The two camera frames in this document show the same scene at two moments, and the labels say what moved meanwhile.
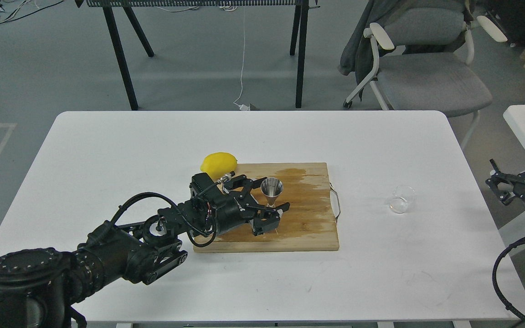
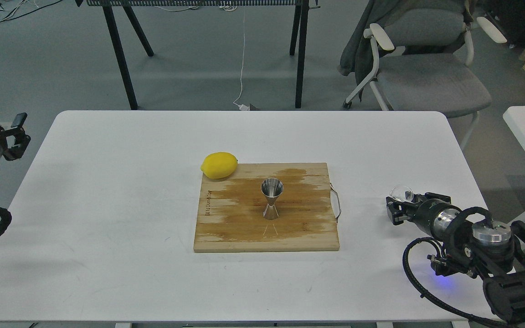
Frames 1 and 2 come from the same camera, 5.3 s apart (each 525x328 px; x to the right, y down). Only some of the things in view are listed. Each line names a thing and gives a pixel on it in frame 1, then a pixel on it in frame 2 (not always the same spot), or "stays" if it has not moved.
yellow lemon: [217, 164] stays
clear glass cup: [402, 194] stays
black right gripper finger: [499, 177] -> [395, 213]
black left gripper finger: [263, 218] -> [23, 140]
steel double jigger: [271, 187] stays
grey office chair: [422, 61] stays
